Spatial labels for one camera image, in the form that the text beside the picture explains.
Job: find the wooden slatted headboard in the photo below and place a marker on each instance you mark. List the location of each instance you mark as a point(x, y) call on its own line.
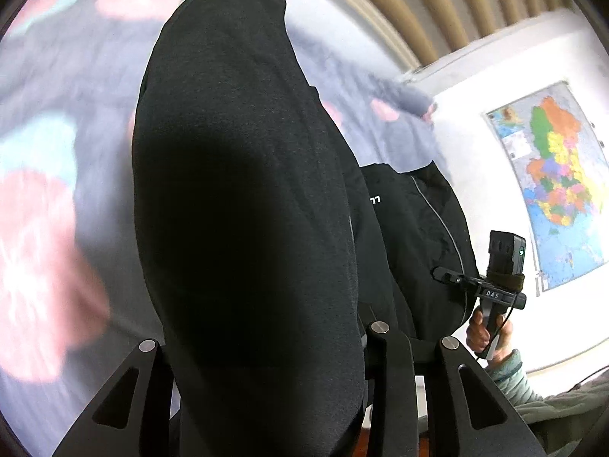
point(404, 4)

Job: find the grey floral blanket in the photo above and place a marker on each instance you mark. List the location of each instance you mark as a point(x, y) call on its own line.
point(62, 152)

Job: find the person's right forearm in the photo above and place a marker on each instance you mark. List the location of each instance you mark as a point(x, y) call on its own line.
point(514, 381)

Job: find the person's grey-green clothing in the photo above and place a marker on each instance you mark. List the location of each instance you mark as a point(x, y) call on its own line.
point(571, 419)

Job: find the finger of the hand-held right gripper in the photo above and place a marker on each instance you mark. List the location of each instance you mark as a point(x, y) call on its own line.
point(454, 277)

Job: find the black hooded jacket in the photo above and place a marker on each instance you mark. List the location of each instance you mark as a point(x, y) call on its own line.
point(238, 200)

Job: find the colourful wall map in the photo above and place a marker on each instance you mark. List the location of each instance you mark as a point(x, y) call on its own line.
point(561, 176)

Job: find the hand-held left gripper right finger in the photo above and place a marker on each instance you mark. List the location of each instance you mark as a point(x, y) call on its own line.
point(390, 390)

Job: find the person's right hand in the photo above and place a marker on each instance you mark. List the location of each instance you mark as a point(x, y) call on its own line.
point(476, 335)

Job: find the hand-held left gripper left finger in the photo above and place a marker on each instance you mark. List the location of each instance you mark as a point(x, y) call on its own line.
point(152, 419)

